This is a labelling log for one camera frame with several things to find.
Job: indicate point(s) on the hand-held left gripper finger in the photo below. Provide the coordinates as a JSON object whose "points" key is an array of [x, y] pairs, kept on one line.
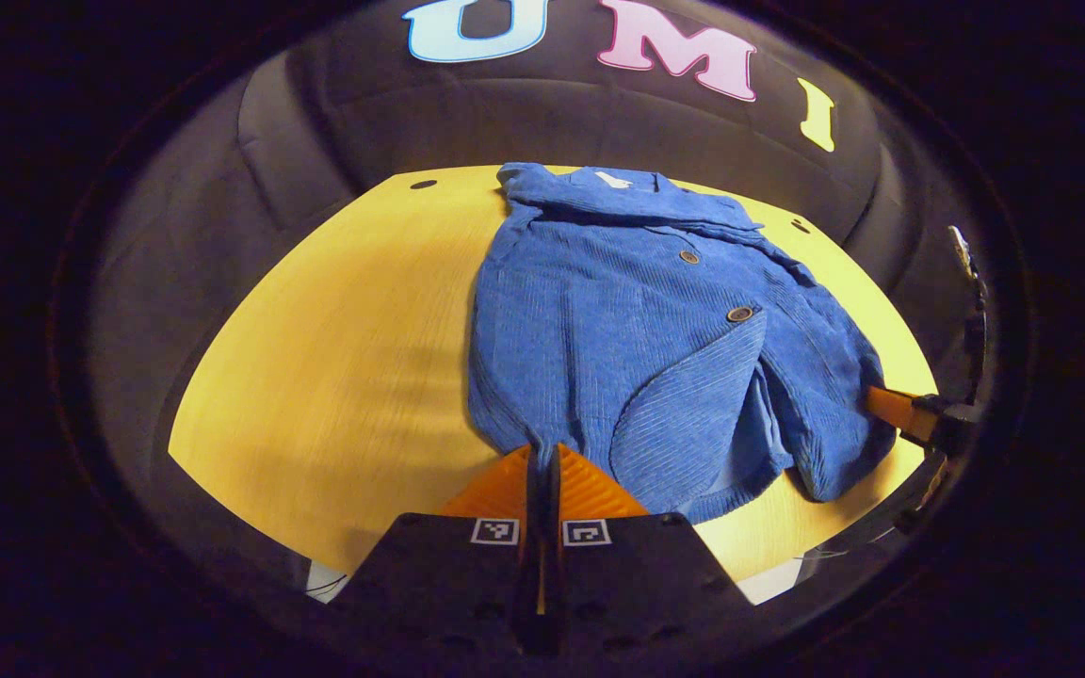
{"points": [[533, 565], [552, 565]]}

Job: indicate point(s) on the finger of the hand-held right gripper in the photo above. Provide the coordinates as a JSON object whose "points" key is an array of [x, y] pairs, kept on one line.
{"points": [[896, 410]]}

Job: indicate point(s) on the black backdrop cloth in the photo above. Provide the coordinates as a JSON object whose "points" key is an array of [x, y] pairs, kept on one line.
{"points": [[364, 122]]}

